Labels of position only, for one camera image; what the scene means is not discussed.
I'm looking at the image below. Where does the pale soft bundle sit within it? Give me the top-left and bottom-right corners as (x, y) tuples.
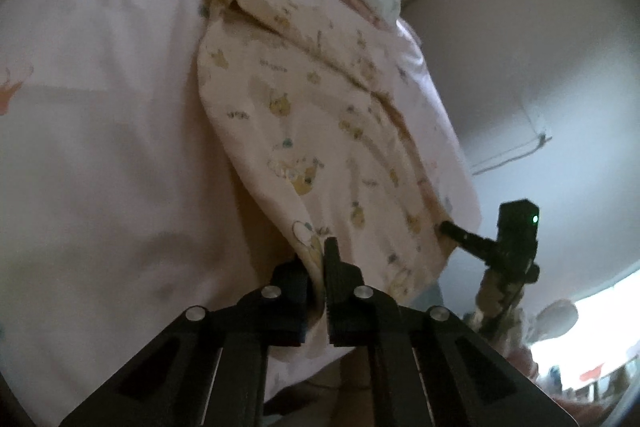
(524, 298), (582, 344)

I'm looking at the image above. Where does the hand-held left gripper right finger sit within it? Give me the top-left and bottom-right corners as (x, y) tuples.
(322, 237), (577, 427)

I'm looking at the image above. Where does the white wall conduit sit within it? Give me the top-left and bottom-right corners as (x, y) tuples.
(469, 133), (554, 178)

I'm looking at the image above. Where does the pink animal print blanket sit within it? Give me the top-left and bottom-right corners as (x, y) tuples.
(0, 0), (483, 408)

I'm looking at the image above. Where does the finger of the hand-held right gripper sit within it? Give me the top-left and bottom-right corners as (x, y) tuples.
(438, 220), (497, 266)

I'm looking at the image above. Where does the person's right forearm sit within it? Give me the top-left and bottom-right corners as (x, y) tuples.
(470, 274), (528, 345)

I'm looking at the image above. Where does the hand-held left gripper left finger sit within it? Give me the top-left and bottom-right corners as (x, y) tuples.
(60, 257), (311, 427)

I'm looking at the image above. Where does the beige bear print baby shirt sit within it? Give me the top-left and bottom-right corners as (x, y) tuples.
(195, 0), (458, 340)

